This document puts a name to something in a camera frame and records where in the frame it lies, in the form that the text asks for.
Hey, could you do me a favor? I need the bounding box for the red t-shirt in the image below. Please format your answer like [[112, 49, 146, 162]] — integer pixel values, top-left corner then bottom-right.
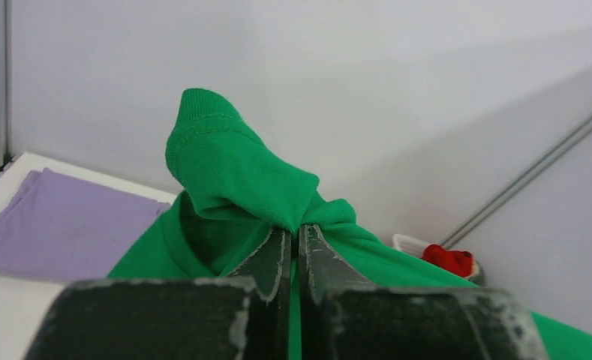
[[421, 244, 475, 278]]

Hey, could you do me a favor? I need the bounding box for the folded purple t-shirt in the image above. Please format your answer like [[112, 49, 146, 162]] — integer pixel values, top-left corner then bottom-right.
[[0, 168, 170, 281]]

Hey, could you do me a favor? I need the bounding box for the green t-shirt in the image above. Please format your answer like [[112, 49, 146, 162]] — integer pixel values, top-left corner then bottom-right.
[[107, 88, 592, 360]]

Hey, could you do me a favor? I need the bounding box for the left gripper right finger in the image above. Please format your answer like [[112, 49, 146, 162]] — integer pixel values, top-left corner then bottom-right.
[[299, 225, 548, 359]]

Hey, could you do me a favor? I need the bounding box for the white plastic laundry basket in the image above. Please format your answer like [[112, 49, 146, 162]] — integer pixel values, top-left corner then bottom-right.
[[392, 234, 485, 284]]

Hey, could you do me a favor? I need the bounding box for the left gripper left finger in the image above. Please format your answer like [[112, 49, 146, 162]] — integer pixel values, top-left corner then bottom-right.
[[26, 229, 291, 359]]

